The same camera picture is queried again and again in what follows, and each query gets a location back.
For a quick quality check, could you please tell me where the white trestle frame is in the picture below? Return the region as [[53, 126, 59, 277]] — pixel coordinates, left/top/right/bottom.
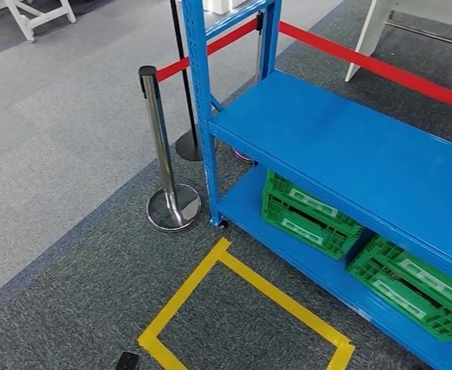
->
[[4, 0, 77, 44]]

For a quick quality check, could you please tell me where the yellow floor tape square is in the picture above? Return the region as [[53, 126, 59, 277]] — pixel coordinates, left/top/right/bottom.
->
[[137, 236, 355, 370]]

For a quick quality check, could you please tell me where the green plastic crate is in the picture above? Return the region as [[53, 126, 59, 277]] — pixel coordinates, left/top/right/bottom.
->
[[346, 234, 452, 343], [261, 169, 365, 261]]

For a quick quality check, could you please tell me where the black stand round base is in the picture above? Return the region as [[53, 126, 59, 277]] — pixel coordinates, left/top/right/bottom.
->
[[169, 0, 219, 163]]

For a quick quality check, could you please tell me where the white office desk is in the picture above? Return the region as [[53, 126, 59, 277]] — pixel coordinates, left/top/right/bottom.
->
[[345, 0, 452, 82]]

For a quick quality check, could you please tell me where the chrome stanchion post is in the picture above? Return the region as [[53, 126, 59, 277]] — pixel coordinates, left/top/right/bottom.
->
[[138, 65, 202, 232], [232, 10, 265, 166]]

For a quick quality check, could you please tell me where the grey metal plate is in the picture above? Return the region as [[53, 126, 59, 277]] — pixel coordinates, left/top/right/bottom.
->
[[115, 351, 141, 370]]

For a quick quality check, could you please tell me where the white display platform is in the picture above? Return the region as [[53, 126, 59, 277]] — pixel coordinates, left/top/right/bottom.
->
[[202, 0, 247, 15]]

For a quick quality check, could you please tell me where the blue metal shelf rack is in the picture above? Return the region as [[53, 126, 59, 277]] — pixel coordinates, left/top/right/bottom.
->
[[181, 0, 452, 370]]

